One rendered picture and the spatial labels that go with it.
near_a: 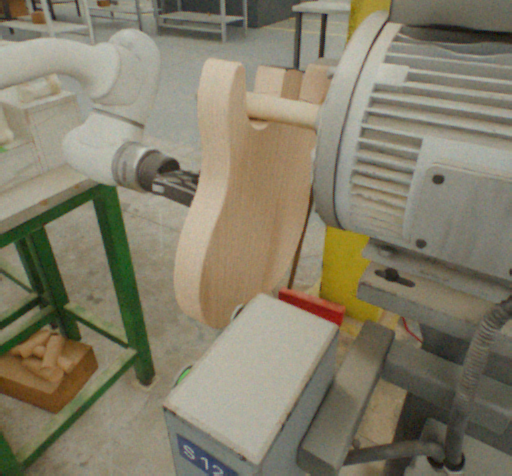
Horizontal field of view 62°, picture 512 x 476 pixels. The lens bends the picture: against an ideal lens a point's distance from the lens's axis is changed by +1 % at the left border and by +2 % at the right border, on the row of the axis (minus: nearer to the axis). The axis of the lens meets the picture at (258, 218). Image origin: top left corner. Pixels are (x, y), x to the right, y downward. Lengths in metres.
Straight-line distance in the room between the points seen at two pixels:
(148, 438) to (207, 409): 1.32
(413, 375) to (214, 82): 0.40
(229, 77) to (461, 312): 0.35
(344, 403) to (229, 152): 0.31
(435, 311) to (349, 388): 0.12
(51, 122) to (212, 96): 0.76
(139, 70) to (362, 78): 0.51
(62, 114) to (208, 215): 0.76
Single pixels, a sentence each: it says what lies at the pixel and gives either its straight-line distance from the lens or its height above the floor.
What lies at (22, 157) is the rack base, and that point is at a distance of 1.20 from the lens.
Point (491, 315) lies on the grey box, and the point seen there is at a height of 1.17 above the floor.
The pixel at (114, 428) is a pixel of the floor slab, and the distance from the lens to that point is 1.75.
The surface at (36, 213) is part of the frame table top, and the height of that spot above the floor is 0.91.
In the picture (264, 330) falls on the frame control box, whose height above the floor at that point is 1.12.
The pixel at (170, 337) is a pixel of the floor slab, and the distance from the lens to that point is 1.94.
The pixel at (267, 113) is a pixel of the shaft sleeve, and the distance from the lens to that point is 0.58.
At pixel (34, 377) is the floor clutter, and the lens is 1.81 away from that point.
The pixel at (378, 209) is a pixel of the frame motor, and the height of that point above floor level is 1.22.
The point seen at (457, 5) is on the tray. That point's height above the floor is 1.39.
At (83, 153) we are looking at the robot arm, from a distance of 0.86.
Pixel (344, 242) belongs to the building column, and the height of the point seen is 0.42.
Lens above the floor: 1.44
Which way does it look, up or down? 33 degrees down
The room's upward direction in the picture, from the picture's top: straight up
